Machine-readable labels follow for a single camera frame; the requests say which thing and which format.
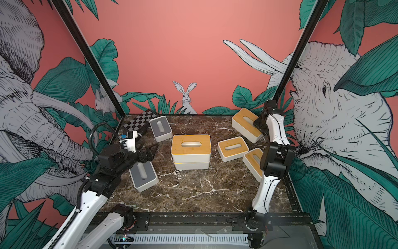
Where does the grey lid tissue box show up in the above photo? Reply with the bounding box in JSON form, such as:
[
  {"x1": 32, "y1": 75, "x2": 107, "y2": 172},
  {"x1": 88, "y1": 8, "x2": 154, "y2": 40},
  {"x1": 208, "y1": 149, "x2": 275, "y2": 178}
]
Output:
[
  {"x1": 129, "y1": 161, "x2": 159, "y2": 193},
  {"x1": 149, "y1": 116, "x2": 173, "y2": 142}
]

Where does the yellow lid tissue box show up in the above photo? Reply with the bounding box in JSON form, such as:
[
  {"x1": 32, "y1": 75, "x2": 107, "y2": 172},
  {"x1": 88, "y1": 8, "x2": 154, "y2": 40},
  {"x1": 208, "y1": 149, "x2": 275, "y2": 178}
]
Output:
[{"x1": 174, "y1": 162, "x2": 210, "y2": 170}]

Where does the large bamboo lid tissue box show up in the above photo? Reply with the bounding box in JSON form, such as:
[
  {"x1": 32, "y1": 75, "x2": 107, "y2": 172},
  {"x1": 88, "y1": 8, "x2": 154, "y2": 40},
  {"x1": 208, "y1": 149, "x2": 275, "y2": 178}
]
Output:
[{"x1": 171, "y1": 134, "x2": 211, "y2": 163}]

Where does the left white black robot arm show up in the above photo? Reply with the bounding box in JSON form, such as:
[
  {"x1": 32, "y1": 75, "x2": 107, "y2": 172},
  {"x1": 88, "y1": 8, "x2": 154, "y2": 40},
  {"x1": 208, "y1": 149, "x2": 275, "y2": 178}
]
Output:
[{"x1": 44, "y1": 122, "x2": 158, "y2": 249}]

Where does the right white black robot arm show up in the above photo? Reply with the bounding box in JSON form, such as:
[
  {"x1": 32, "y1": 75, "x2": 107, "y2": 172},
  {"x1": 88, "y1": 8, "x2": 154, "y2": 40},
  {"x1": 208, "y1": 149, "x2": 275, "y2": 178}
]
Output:
[{"x1": 250, "y1": 100, "x2": 295, "y2": 221}]

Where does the right edge bamboo tissue box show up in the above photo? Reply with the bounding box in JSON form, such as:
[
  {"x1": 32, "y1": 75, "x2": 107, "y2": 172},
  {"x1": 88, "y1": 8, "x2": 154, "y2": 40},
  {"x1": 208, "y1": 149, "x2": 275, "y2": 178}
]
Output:
[{"x1": 243, "y1": 148, "x2": 263, "y2": 182}]

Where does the small bamboo lid tissue box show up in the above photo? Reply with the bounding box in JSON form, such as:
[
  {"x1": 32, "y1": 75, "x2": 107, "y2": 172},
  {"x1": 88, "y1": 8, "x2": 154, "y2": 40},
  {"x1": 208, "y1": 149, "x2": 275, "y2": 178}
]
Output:
[{"x1": 217, "y1": 137, "x2": 249, "y2": 162}]

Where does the black white chessboard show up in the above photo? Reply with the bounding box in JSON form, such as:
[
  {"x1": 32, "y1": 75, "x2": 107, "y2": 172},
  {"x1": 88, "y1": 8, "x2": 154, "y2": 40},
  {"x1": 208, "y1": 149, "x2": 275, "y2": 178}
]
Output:
[{"x1": 123, "y1": 109, "x2": 158, "y2": 131}]

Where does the green circuit board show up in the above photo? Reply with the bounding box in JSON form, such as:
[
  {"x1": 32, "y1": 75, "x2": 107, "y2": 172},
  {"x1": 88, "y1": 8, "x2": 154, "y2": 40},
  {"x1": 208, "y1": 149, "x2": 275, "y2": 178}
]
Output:
[{"x1": 115, "y1": 234, "x2": 134, "y2": 243}]

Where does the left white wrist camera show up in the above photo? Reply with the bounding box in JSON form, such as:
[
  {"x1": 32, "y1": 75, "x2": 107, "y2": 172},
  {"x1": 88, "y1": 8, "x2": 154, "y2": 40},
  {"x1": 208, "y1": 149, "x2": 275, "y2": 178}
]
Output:
[{"x1": 119, "y1": 131, "x2": 138, "y2": 153}]

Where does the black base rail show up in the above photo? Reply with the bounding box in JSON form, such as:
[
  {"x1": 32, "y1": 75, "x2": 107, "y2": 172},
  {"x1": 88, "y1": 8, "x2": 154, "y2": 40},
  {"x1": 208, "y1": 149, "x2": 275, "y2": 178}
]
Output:
[{"x1": 119, "y1": 211, "x2": 314, "y2": 232}]

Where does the white slotted cable duct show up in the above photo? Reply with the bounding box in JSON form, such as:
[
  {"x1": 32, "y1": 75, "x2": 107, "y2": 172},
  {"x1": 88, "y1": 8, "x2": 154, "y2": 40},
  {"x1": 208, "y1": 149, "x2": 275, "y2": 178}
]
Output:
[{"x1": 110, "y1": 233, "x2": 249, "y2": 245}]

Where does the right black frame post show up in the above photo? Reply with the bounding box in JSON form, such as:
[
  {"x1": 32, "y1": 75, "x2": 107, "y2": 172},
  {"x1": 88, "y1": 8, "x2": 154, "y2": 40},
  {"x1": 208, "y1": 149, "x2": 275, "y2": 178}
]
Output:
[{"x1": 273, "y1": 0, "x2": 328, "y2": 101}]

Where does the black frame post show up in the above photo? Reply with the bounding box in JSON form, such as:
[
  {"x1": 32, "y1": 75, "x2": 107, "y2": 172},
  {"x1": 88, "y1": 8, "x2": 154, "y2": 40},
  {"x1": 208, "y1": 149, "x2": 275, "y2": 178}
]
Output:
[
  {"x1": 273, "y1": 0, "x2": 328, "y2": 101},
  {"x1": 51, "y1": 0, "x2": 125, "y2": 119}
]

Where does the left black frame post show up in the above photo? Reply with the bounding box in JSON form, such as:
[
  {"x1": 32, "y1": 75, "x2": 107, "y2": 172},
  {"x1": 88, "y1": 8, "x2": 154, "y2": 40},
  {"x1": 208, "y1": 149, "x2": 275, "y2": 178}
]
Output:
[{"x1": 51, "y1": 0, "x2": 125, "y2": 119}]

